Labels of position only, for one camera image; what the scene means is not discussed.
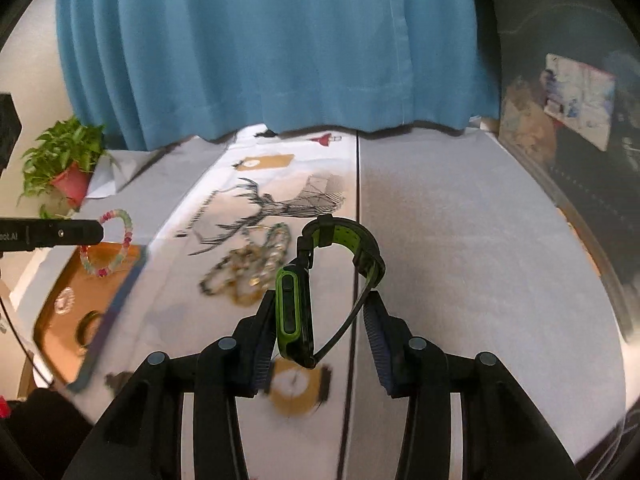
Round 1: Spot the white printed card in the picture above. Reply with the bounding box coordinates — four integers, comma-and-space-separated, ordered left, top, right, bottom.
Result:
542, 53, 617, 152

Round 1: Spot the blue curtain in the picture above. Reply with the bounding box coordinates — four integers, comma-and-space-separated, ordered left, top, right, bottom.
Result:
55, 0, 501, 152

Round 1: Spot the green bead necklace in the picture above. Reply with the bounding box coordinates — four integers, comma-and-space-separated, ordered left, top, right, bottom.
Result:
250, 222, 293, 266

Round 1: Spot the dark bangle in tray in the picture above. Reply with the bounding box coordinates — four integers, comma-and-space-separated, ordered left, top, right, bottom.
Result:
75, 311, 106, 348

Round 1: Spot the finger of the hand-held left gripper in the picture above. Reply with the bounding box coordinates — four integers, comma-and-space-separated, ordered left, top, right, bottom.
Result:
27, 219, 105, 252

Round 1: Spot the white round bracelet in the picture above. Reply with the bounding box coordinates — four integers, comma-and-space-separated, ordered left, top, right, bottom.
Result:
54, 287, 76, 316

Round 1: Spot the orange metal tray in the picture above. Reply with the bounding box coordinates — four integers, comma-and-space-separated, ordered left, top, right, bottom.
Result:
32, 242, 148, 393

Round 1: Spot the dark sticker-covered panel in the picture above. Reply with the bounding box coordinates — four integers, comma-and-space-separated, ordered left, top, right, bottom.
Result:
470, 0, 640, 341

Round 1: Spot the green potted plant red pot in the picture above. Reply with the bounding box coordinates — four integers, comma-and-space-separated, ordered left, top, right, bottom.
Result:
19, 116, 108, 211

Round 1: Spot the brown picture sticker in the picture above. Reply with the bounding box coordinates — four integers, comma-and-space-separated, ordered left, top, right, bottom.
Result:
500, 80, 547, 161

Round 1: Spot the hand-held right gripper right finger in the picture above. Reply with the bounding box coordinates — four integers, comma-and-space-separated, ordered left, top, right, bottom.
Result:
362, 292, 583, 480

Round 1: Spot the white deer print table runner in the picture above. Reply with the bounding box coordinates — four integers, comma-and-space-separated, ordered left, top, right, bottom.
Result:
80, 127, 361, 480

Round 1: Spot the pastel beaded bracelet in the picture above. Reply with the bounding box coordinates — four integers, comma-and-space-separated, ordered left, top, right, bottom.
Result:
79, 209, 135, 278

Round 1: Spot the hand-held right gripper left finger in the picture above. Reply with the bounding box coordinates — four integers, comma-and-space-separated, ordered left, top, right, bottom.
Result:
60, 290, 278, 480

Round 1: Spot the green and black smartwatch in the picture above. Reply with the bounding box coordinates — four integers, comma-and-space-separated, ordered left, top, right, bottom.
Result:
275, 214, 387, 368

